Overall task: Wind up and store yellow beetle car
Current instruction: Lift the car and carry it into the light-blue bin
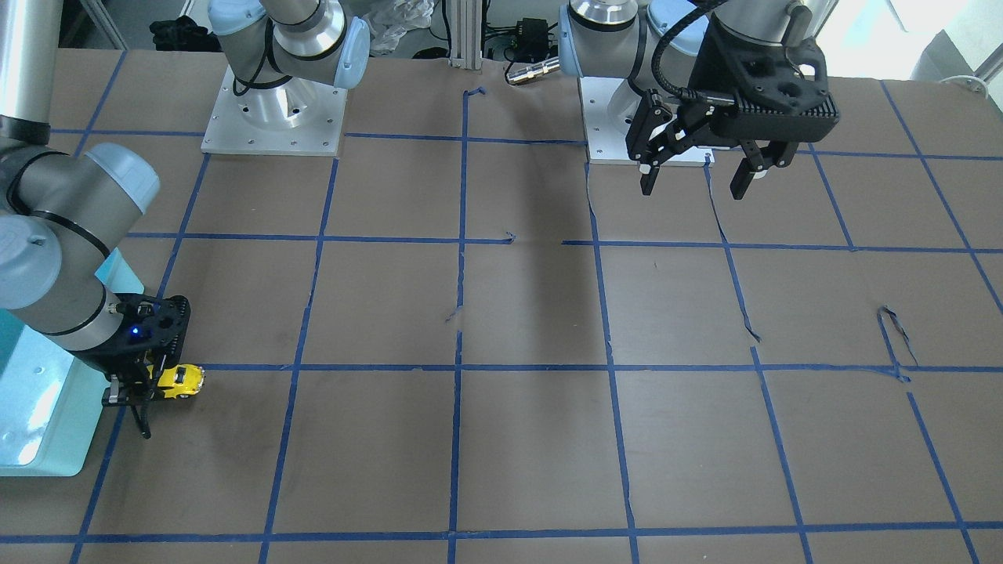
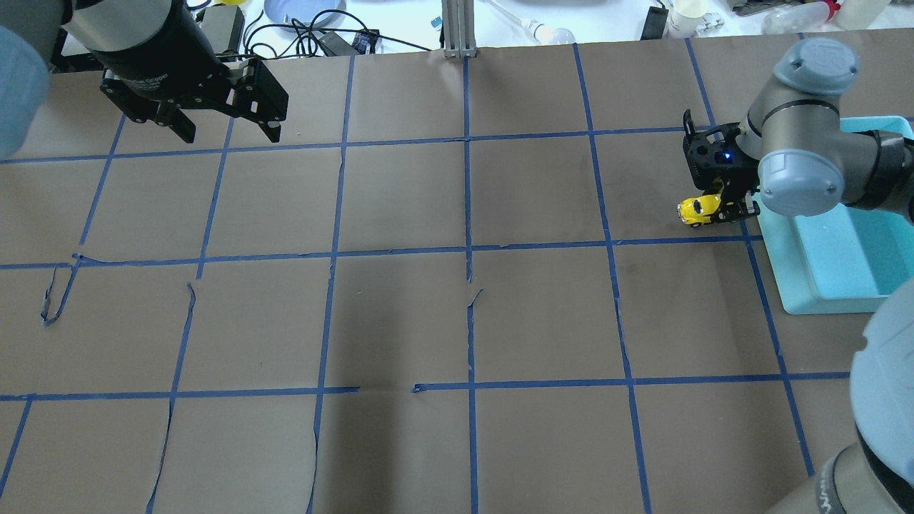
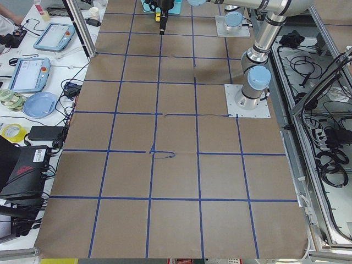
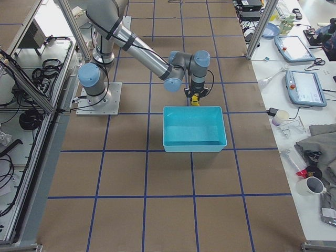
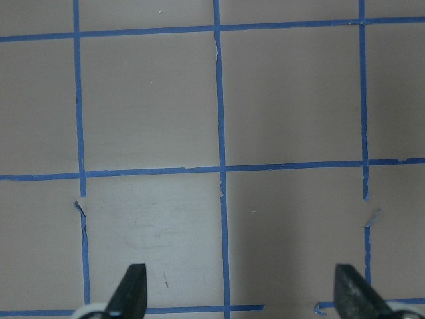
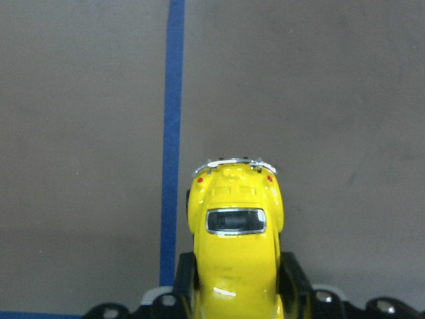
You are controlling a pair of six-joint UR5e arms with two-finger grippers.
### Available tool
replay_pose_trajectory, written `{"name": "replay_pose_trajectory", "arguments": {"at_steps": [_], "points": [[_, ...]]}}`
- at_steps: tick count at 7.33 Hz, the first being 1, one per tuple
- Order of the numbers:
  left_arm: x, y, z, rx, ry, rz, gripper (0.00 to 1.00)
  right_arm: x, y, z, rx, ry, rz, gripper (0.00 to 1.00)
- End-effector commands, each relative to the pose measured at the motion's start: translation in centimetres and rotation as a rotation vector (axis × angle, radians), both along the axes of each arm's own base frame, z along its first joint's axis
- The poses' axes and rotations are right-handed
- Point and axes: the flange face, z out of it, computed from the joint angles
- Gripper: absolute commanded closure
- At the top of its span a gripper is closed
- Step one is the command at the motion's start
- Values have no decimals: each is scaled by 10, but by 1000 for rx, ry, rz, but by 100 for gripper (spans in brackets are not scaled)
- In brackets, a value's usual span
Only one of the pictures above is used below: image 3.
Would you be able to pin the blue plastic plate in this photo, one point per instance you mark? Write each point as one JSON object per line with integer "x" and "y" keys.
{"x": 40, "y": 105}

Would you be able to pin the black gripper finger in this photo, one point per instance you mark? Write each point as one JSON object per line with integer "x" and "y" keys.
{"x": 163, "y": 21}
{"x": 152, "y": 5}

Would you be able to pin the aluminium frame post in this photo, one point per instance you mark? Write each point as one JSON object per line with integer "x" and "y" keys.
{"x": 79, "y": 23}

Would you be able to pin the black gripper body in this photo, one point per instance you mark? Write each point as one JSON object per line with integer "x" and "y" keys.
{"x": 165, "y": 4}

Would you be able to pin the yellow tape roll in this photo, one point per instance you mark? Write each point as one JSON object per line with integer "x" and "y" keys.
{"x": 14, "y": 133}

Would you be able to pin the black computer box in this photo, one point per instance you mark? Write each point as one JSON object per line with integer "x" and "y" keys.
{"x": 22, "y": 170}

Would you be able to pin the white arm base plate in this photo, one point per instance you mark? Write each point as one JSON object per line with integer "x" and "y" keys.
{"x": 247, "y": 110}
{"x": 223, "y": 30}

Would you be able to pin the upper blue teach pendant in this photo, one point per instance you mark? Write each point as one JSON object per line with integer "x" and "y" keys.
{"x": 55, "y": 37}

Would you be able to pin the white paper cup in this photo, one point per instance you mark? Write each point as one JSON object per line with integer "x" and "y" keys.
{"x": 94, "y": 13}

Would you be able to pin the blue teach pendant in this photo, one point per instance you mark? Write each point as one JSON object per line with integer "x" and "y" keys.
{"x": 30, "y": 75}
{"x": 55, "y": 37}

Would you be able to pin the green tape rolls stack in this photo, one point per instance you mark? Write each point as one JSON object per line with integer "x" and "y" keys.
{"x": 12, "y": 100}

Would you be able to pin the black power adapter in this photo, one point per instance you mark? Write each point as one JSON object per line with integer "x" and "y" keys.
{"x": 45, "y": 133}

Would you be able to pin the yellow toy beetle car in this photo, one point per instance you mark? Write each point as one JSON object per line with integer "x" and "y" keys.
{"x": 158, "y": 16}

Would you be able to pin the lower blue teach pendant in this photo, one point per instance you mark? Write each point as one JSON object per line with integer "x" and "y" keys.
{"x": 30, "y": 75}

